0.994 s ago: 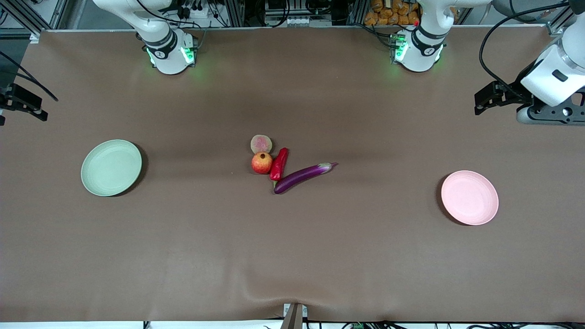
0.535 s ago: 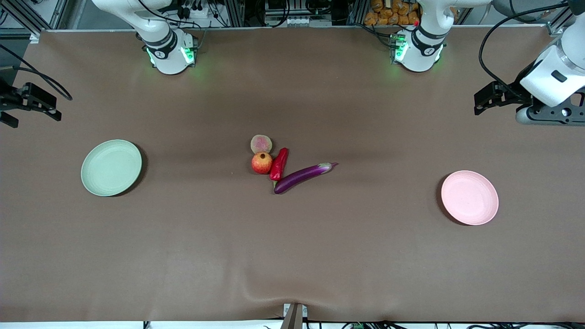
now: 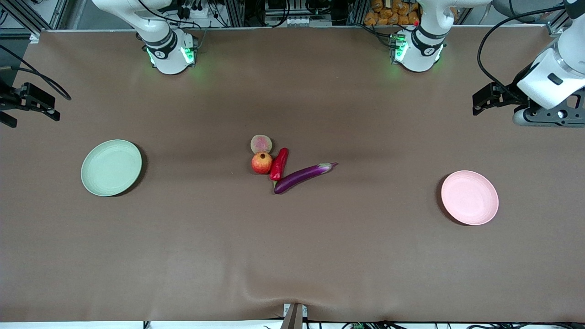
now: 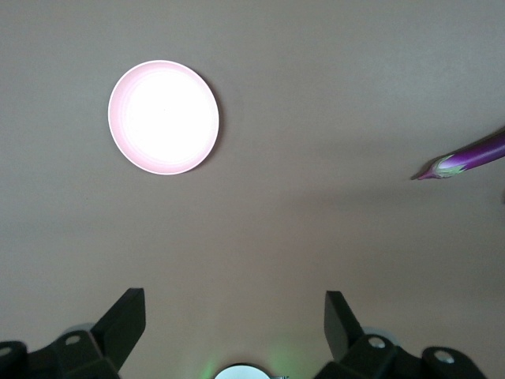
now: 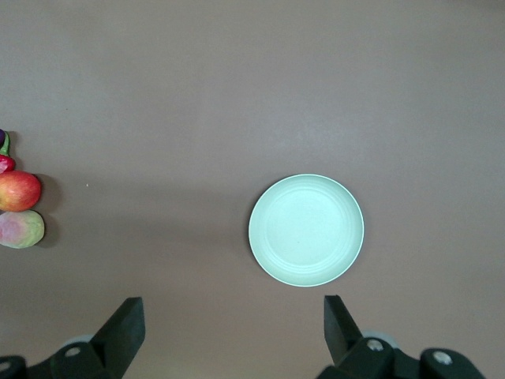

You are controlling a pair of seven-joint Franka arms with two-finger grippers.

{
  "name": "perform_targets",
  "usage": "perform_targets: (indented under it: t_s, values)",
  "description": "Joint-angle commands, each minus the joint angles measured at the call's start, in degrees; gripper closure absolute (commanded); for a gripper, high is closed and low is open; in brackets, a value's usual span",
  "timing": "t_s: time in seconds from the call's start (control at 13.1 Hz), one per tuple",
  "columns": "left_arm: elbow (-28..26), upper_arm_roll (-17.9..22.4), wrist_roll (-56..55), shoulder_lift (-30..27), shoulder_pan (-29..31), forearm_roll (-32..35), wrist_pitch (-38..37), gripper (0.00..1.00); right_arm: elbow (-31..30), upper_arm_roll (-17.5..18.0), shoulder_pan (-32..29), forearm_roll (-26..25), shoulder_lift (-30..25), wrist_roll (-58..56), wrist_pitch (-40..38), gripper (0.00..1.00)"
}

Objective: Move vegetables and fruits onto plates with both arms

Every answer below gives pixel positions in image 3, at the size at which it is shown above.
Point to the aluminium frame profile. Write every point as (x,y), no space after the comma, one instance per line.
(27,16)
(558,20)

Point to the pale pink round plate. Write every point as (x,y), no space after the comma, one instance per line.
(469,198)

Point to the white power strip with plugs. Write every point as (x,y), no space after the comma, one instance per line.
(199,11)

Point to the long purple eggplant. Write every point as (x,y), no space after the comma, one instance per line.
(299,177)

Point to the white terminal block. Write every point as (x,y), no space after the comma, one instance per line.
(304,21)

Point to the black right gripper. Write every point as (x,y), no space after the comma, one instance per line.
(10,100)

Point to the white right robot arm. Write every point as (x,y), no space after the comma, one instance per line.
(169,59)

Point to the grey metal table bracket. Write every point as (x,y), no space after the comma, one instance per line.
(294,316)

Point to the pink green peach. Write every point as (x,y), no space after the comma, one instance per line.
(261,143)

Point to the bag of orange buns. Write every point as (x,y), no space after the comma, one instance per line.
(393,13)

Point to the pale green round plate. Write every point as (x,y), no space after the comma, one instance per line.
(111,167)

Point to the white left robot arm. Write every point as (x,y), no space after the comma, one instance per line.
(425,43)

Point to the red pomegranate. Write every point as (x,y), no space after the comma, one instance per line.
(261,164)

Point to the red chili pepper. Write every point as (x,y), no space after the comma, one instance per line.
(279,165)

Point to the brown table mat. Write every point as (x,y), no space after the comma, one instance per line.
(292,256)

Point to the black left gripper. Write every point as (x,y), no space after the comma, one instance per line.
(508,96)

